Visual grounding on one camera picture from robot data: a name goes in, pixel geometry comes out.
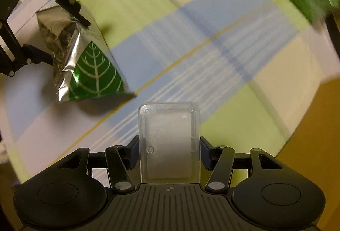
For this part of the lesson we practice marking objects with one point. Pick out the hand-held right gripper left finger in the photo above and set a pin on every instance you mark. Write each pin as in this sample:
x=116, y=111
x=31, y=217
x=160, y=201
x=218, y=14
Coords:
x=134, y=152

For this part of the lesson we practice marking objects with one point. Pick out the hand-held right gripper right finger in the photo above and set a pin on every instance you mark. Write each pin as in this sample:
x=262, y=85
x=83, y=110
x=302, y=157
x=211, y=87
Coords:
x=205, y=154

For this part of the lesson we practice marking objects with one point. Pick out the clear plastic case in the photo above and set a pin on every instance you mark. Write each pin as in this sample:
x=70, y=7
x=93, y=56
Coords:
x=170, y=140

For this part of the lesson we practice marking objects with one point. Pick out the silver foil bag green leaf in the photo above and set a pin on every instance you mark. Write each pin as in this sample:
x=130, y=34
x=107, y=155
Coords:
x=93, y=79

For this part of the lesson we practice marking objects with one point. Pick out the checked tablecloth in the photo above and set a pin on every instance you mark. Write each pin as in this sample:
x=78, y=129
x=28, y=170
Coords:
x=212, y=60

